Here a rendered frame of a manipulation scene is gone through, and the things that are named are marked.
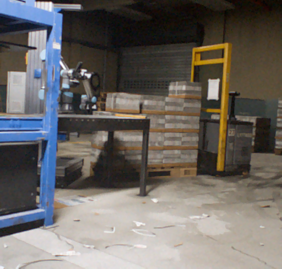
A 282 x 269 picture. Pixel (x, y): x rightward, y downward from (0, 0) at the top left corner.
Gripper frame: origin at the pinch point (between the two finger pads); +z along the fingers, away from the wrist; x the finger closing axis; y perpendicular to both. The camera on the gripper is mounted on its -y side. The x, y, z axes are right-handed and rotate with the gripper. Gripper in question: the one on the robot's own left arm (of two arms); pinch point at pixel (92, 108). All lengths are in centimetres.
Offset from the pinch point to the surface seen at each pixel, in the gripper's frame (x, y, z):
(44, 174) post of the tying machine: -116, -47, 187
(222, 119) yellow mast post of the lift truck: 168, -5, 60
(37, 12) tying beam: -128, 66, 195
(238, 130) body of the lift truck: 202, -19, 56
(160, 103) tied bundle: 76, 12, 43
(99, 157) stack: -2, -58, 33
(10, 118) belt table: -141, -8, 184
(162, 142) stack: 82, -38, 43
